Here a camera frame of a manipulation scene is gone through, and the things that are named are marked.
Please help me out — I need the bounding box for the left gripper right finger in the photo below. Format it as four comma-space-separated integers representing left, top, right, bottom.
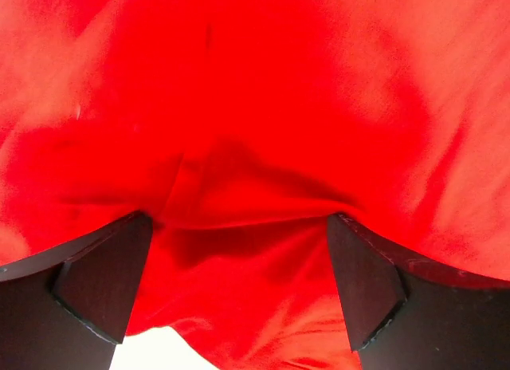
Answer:
327, 215, 509, 370

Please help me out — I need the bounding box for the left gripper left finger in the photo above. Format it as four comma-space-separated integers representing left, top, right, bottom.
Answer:
1, 212, 153, 370

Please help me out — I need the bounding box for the red t-shirt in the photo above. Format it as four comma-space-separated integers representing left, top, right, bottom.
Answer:
1, 0, 509, 369

